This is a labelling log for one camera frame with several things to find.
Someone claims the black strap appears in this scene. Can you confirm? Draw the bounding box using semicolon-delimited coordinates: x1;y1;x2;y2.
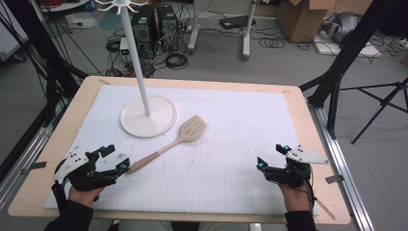
51;180;68;214

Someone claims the aluminium rail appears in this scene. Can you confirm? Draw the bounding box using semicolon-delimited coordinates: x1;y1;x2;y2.
0;123;55;211
307;101;377;231

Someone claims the white hook stand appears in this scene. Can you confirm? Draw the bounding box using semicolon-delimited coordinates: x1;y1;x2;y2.
94;0;178;139

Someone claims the white stand leg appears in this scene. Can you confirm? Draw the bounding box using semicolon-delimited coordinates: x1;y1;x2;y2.
187;0;202;55
242;0;258;62

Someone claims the person's right hand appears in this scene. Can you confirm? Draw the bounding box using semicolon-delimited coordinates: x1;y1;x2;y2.
277;184;314;213

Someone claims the black computer tower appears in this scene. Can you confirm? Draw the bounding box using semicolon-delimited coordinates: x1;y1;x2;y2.
130;5;159;61
156;4;180;53

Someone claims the black cable coil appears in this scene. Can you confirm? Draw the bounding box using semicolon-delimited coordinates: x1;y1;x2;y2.
105;39;122;54
165;52;190;71
257;37;286;50

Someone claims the flat black device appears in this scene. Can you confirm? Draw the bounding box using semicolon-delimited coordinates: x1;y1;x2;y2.
218;14;257;31

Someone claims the white foam board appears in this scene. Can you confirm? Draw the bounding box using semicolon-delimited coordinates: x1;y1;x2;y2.
312;31;383;59

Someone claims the person's left hand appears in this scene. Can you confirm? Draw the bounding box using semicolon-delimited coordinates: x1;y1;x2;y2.
67;186;106;209

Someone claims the small white device box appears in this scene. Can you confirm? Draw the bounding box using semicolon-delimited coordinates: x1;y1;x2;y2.
118;37;131;64

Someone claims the thin wooden stick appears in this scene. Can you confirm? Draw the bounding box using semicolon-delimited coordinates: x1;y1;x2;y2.
315;197;337;221

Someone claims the grey bag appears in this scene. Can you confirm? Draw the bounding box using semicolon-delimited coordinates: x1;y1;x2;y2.
319;11;363;44

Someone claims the grey metal bracket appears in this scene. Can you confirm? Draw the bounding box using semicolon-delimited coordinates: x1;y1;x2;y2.
324;174;345;185
20;161;48;176

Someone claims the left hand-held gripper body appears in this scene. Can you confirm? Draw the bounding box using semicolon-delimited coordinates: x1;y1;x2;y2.
52;145;130;193

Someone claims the white gridded mat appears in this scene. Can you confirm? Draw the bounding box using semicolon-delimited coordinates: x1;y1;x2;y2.
44;84;320;216

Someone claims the cardboard box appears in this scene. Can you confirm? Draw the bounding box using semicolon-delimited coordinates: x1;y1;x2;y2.
276;0;339;44

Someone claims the wooden slotted spatula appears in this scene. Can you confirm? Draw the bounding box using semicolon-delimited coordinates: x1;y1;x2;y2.
125;115;209;176

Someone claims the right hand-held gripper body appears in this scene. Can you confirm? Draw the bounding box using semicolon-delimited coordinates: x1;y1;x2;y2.
263;143;330;190

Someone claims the black tripod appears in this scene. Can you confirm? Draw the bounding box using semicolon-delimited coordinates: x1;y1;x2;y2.
339;76;408;145

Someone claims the black metal frame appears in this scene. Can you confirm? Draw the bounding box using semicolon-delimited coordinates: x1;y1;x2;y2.
0;0;89;127
298;0;402;141

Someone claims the grey cabinet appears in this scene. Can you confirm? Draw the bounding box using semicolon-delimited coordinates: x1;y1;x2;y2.
0;0;29;63

